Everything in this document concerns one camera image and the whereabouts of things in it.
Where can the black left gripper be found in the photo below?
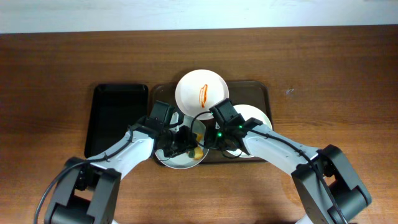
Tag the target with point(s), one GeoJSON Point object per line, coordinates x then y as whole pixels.
{"type": "Point", "coordinates": [185, 140]}

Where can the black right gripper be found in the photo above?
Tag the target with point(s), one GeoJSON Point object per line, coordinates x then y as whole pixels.
{"type": "Point", "coordinates": [211, 140]}

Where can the white plate with food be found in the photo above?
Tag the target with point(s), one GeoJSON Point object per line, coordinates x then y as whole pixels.
{"type": "Point", "coordinates": [179, 158]}

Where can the yellow sponge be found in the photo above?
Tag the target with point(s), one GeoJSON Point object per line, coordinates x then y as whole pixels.
{"type": "Point", "coordinates": [197, 152]}

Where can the cream plate with ketchup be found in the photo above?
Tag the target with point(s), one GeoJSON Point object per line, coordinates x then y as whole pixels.
{"type": "Point", "coordinates": [253, 117]}

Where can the pink plate with ketchup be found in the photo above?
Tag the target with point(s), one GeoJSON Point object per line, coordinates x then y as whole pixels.
{"type": "Point", "coordinates": [199, 90]}

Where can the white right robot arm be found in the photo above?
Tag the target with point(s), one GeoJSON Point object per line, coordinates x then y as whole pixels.
{"type": "Point", "coordinates": [329, 188]}

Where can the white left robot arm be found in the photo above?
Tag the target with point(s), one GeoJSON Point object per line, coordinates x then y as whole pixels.
{"type": "Point", "coordinates": [86, 191]}

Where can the brown plastic tray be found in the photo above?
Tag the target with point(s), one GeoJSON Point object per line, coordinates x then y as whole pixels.
{"type": "Point", "coordinates": [250, 92]}

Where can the black plastic tray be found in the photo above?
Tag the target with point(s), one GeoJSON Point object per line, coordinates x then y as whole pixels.
{"type": "Point", "coordinates": [114, 108]}

